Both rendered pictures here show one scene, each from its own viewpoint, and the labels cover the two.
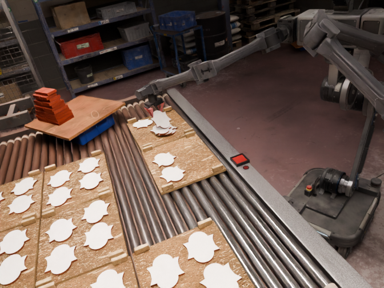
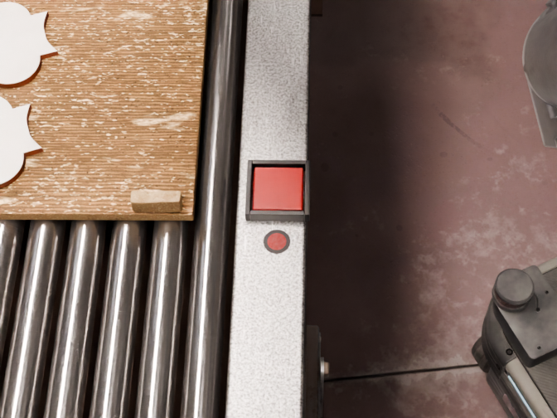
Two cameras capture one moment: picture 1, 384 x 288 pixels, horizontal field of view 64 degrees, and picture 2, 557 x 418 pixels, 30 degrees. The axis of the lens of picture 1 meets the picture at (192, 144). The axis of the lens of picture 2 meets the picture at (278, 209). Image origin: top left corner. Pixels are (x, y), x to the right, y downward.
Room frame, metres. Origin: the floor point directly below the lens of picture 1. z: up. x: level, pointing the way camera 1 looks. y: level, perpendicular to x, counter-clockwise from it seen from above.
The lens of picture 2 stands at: (0.71, -0.44, 2.00)
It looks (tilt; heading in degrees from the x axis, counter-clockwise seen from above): 61 degrees down; 20
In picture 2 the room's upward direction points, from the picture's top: 3 degrees counter-clockwise
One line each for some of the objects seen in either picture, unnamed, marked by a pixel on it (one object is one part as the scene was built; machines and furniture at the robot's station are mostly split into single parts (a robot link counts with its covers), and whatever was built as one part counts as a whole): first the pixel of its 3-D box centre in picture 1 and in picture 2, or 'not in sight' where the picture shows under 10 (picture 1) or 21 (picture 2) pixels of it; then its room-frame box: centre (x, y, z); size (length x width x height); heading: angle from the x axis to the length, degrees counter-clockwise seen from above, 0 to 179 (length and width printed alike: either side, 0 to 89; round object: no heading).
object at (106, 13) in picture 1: (116, 10); not in sight; (5.84, 0.86, 1.16); 0.60 x 0.40 x 0.15; 116
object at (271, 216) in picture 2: (239, 159); (278, 190); (1.30, -0.23, 0.92); 0.08 x 0.08 x 0.02; 15
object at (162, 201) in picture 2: (217, 168); (157, 201); (1.23, -0.10, 0.95); 0.06 x 0.02 x 0.03; 106
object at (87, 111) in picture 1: (75, 115); not in sight; (2.02, 0.77, 1.03); 0.50 x 0.50 x 0.02; 51
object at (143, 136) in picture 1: (159, 128); not in sight; (1.79, 0.19, 0.93); 0.41 x 0.35 x 0.02; 18
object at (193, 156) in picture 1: (180, 160); (67, 77); (1.39, 0.08, 0.93); 0.41 x 0.35 x 0.02; 16
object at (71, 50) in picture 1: (80, 44); not in sight; (5.58, 1.57, 0.78); 0.66 x 0.45 x 0.28; 113
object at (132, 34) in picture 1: (134, 31); not in sight; (5.93, 0.66, 0.76); 0.50 x 0.36 x 0.24; 119
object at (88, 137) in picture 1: (83, 124); not in sight; (1.97, 0.72, 0.97); 0.31 x 0.31 x 0.10; 51
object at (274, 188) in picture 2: (239, 160); (278, 191); (1.30, -0.23, 0.92); 0.06 x 0.06 x 0.01; 15
